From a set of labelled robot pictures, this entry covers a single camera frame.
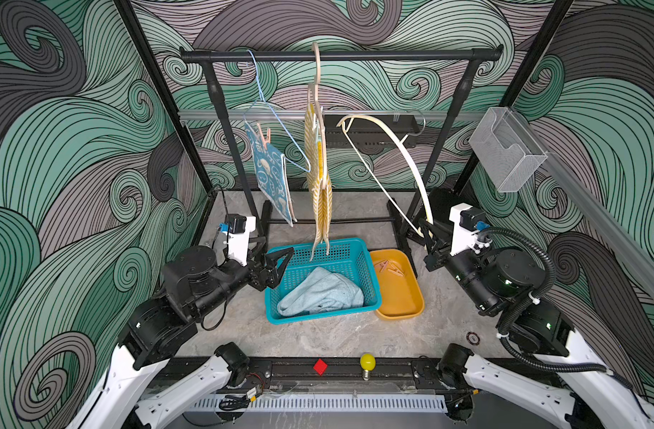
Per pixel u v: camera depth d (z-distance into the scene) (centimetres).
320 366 73
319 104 99
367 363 73
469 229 43
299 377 73
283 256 49
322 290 83
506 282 37
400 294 92
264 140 68
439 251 47
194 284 37
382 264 95
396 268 93
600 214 60
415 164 52
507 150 78
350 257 96
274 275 47
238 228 44
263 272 47
